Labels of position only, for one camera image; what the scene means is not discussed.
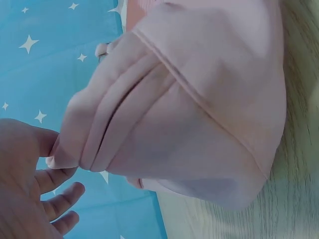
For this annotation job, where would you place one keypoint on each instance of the person's right hand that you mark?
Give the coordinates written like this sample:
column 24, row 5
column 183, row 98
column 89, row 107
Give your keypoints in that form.
column 101, row 51

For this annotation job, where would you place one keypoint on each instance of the person's left hand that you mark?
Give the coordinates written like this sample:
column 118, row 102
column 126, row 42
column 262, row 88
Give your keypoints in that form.
column 17, row 174

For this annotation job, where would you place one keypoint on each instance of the person's left thumb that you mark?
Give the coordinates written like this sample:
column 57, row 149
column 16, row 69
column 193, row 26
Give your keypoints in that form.
column 42, row 140

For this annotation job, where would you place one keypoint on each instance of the person's right fingers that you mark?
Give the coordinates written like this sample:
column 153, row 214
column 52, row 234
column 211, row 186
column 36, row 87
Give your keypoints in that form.
column 101, row 51

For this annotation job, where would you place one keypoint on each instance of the light pink garment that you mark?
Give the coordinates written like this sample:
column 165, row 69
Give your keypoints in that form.
column 189, row 107

